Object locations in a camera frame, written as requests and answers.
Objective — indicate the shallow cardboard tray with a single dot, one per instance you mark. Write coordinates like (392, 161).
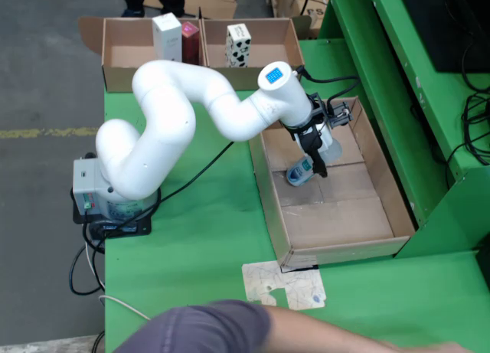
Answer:
(344, 223)

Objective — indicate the printed cardboard box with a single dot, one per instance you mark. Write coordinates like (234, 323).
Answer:
(287, 0)

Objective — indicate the brown cardboard box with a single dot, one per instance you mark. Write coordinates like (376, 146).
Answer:
(126, 35)
(268, 39)

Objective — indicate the translucent bottle with blue label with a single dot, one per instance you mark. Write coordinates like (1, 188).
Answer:
(300, 173)

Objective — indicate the flat cardboard sheets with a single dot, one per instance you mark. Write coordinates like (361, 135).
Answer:
(214, 0)

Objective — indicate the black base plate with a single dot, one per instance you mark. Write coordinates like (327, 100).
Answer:
(138, 228)

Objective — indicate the tall white carton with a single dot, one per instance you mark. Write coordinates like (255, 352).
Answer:
(166, 35)

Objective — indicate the person arm with grey sleeve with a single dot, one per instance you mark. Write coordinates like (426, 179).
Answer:
(210, 330)

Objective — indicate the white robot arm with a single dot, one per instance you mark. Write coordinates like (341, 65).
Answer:
(161, 100)

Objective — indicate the bare hand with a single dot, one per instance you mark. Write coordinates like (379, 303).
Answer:
(428, 349)

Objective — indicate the black monitor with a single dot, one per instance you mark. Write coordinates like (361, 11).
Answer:
(440, 23)

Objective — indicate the dark red box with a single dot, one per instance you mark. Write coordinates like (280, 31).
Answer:
(190, 43)

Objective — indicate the cow print carton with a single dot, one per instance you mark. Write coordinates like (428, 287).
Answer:
(238, 46)

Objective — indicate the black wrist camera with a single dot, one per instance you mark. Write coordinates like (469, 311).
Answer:
(340, 115)

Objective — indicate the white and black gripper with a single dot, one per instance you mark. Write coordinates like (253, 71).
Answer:
(306, 138)

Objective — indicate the grey robot base unit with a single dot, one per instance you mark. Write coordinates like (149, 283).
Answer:
(86, 188)

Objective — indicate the white scribbled paper sticker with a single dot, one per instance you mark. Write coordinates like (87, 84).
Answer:
(298, 288)

